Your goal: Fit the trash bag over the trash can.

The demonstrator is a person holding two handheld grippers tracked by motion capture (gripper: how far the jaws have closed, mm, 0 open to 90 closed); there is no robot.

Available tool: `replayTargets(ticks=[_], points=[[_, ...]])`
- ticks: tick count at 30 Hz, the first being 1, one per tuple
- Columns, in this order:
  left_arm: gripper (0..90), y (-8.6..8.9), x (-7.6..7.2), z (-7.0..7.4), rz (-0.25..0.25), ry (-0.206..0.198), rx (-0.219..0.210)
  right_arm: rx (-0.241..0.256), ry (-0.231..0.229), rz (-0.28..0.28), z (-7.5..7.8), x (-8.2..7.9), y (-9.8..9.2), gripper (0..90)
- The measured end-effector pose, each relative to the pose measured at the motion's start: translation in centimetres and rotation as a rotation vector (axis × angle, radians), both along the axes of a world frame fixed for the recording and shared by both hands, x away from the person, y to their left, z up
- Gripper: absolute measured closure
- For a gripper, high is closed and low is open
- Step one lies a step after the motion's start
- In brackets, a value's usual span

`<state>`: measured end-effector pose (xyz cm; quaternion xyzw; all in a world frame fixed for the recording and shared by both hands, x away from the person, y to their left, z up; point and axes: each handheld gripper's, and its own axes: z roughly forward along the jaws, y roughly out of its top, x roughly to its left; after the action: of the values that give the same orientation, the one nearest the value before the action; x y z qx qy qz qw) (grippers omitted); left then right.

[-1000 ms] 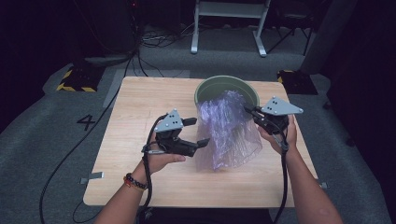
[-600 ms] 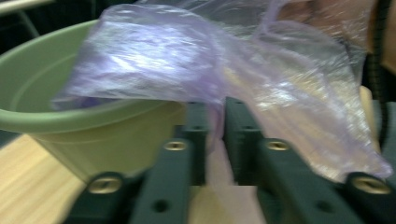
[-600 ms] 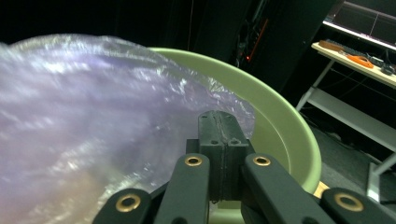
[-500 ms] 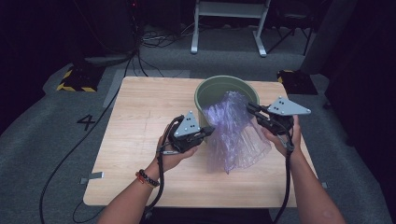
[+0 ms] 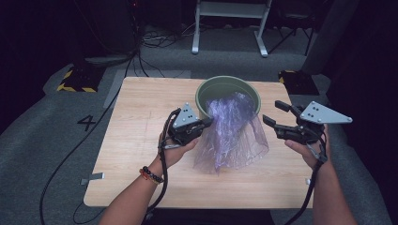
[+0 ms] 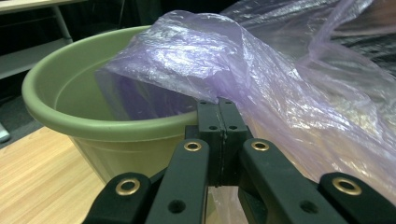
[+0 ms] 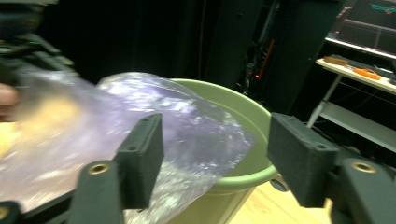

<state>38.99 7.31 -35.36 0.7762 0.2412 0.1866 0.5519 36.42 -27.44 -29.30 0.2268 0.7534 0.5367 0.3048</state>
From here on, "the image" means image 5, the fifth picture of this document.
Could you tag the purple plastic bag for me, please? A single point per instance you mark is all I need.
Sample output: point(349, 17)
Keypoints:
point(233, 137)

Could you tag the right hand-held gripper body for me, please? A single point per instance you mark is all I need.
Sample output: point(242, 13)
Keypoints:
point(316, 115)

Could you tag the white metal stand frame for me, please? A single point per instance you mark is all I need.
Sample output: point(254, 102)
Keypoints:
point(231, 9)

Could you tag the green plastic bucket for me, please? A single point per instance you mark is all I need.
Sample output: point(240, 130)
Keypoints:
point(219, 86)

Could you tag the person's left hand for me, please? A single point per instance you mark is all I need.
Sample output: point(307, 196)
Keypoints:
point(173, 153)

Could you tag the yellow black striped base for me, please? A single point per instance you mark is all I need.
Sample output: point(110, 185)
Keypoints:
point(79, 81)
point(298, 82)

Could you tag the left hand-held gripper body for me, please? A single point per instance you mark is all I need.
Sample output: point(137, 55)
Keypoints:
point(186, 131)

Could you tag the person's right hand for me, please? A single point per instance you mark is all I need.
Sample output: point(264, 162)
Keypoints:
point(316, 154)

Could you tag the black tripod legs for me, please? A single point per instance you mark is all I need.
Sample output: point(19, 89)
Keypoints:
point(294, 31)

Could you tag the grey column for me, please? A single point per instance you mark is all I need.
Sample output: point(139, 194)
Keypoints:
point(328, 37)

